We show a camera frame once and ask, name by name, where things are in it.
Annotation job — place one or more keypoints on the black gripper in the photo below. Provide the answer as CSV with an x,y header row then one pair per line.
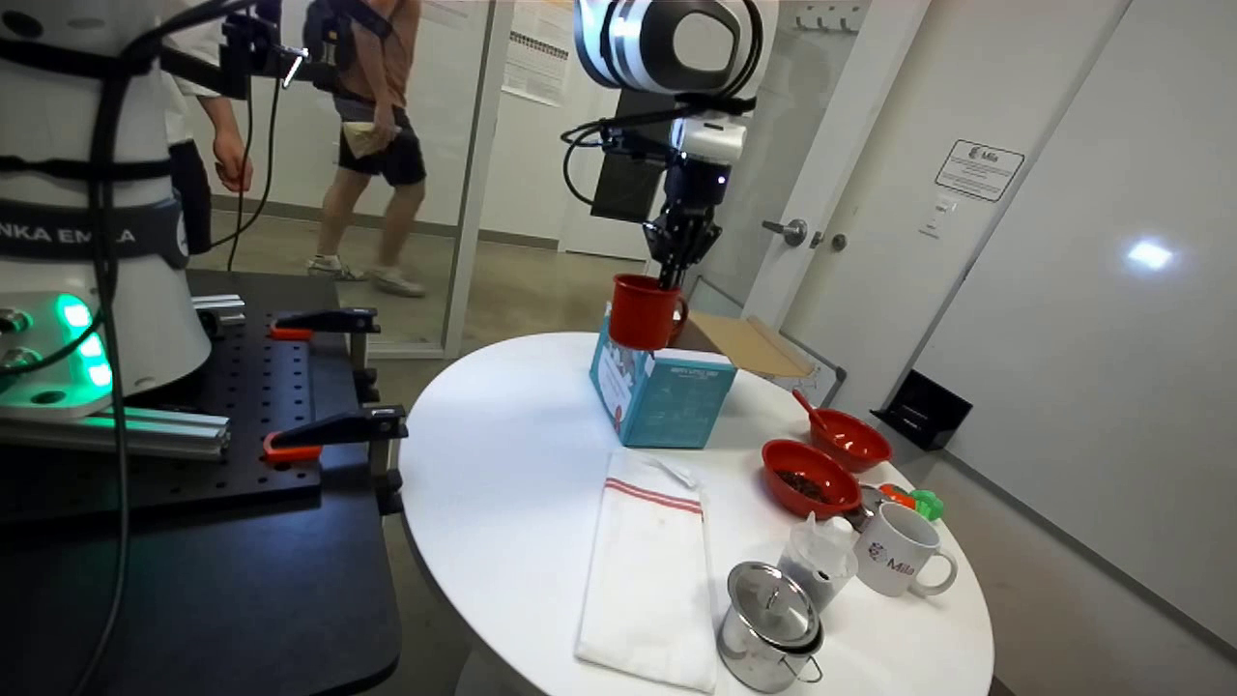
x,y
684,213

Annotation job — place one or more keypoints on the white wall sign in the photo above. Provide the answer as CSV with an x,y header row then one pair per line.
x,y
979,169

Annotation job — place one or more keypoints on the small black orange clamp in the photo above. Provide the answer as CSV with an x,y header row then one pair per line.
x,y
329,324

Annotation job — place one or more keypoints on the steel pot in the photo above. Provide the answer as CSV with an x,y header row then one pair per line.
x,y
772,626

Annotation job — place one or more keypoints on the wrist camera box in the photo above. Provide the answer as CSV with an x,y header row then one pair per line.
x,y
713,141

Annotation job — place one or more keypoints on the black perforated workbench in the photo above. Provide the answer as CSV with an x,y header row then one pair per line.
x,y
193,583

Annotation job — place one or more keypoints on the person in dark shorts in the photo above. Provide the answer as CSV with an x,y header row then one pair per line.
x,y
379,128

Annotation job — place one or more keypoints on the green and orange toy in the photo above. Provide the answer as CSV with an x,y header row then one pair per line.
x,y
919,502

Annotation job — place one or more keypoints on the white towel with red stripes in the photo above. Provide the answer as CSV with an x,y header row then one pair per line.
x,y
644,583

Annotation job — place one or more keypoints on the white mug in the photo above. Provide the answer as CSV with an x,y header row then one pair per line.
x,y
894,547

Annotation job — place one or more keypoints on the black case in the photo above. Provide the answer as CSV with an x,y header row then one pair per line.
x,y
926,413

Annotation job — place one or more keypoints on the large black orange clamp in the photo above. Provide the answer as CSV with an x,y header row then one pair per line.
x,y
334,431

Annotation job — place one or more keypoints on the red bowl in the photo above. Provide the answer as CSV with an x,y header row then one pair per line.
x,y
808,479

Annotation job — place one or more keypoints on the black camera on tripod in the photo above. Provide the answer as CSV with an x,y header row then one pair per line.
x,y
276,44

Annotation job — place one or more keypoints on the teal cardboard box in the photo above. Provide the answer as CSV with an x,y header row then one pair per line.
x,y
658,394

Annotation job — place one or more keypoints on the aluminium rail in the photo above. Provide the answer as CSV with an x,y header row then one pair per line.
x,y
129,431

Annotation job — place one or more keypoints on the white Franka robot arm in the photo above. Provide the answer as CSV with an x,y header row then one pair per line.
x,y
671,44

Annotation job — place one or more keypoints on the orange cup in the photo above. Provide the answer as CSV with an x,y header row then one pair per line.
x,y
644,314

